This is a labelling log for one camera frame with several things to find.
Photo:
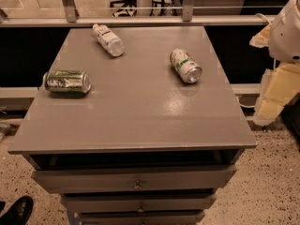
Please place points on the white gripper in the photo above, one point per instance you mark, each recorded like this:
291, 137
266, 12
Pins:
286, 37

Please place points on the white green 7up can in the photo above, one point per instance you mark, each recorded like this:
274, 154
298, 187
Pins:
185, 66

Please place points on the green soda can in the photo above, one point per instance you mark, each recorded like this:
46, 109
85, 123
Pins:
69, 81

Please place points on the grey drawer cabinet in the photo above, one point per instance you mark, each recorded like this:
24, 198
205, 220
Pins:
143, 147

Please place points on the black office chair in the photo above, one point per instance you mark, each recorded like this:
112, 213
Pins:
124, 8

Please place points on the clear plastic water bottle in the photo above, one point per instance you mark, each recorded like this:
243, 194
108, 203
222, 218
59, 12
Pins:
109, 41

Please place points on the black leather shoe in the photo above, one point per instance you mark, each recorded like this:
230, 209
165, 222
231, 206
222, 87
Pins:
19, 212

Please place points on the metal window rail frame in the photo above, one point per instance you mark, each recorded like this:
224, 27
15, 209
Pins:
83, 13

